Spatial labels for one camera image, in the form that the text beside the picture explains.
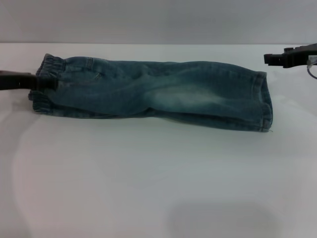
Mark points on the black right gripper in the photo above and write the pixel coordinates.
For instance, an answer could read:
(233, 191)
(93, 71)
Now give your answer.
(297, 57)

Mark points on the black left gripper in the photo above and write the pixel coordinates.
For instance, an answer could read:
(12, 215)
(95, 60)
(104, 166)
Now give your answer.
(15, 80)

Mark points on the blue denim shorts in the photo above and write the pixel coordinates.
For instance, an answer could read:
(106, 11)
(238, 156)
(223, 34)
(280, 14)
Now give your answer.
(161, 96)

